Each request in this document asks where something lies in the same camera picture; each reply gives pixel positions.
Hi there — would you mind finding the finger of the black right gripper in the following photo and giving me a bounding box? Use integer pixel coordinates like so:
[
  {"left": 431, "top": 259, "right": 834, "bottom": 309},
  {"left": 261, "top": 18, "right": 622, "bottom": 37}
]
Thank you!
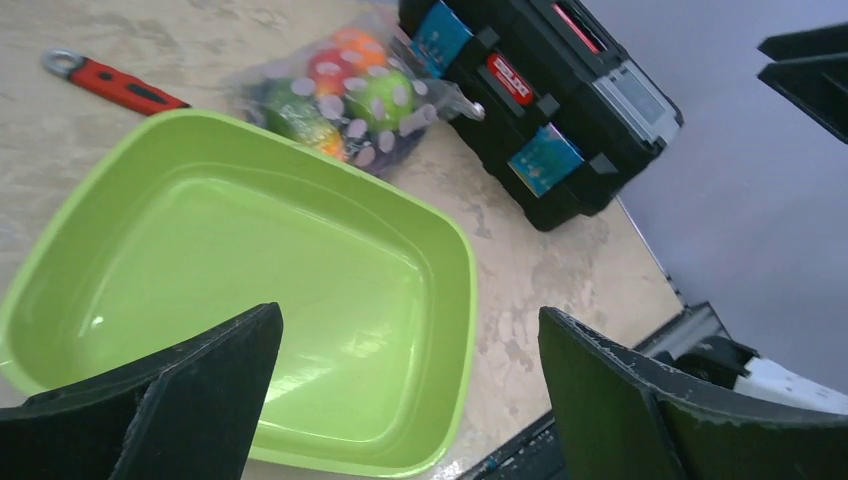
[{"left": 757, "top": 23, "right": 847, "bottom": 143}]

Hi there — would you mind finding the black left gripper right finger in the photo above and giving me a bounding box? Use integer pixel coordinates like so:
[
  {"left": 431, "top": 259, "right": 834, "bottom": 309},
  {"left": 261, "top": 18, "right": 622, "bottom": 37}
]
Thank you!
[{"left": 538, "top": 307, "right": 847, "bottom": 479}]

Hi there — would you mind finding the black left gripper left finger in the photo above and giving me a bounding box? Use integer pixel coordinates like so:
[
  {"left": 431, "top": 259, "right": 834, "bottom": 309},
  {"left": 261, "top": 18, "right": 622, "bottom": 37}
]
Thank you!
[{"left": 1, "top": 303, "right": 283, "bottom": 479}]

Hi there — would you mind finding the clear zip top bag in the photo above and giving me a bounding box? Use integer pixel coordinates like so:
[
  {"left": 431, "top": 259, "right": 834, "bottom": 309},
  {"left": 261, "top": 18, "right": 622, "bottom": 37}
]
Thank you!
[{"left": 224, "top": 13, "right": 485, "bottom": 177}]

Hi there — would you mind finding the orange fake tangerine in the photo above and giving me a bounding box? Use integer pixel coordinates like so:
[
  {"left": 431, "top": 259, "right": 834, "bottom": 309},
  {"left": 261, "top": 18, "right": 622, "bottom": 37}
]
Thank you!
[{"left": 332, "top": 28, "right": 387, "bottom": 71}]

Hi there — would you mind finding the red fake fruit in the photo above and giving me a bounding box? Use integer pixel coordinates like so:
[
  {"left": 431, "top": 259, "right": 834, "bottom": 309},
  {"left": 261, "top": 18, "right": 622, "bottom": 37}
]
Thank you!
[{"left": 307, "top": 48, "right": 357, "bottom": 96}]

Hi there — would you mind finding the green plastic tray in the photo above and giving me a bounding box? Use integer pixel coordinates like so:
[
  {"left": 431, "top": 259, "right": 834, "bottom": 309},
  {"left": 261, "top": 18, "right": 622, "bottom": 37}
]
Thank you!
[{"left": 1, "top": 109, "right": 478, "bottom": 478}]

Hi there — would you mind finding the black plastic toolbox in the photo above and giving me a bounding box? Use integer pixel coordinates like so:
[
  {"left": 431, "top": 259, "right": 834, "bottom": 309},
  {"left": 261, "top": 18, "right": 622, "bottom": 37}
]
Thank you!
[{"left": 399, "top": 1, "right": 684, "bottom": 231}]

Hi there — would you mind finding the black mounting base rail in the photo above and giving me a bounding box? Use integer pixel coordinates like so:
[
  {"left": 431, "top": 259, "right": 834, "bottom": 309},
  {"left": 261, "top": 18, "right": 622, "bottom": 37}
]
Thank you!
[{"left": 458, "top": 410, "right": 567, "bottom": 480}]

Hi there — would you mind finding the aluminium frame rail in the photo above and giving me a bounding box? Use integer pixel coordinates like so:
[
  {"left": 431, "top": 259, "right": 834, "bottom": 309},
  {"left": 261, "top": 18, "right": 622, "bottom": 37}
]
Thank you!
[{"left": 617, "top": 197, "right": 731, "bottom": 359}]

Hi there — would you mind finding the red handled adjustable wrench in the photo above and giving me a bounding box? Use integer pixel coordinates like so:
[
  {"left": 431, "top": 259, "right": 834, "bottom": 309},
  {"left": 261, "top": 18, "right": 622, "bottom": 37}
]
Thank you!
[{"left": 40, "top": 49, "right": 191, "bottom": 116}]

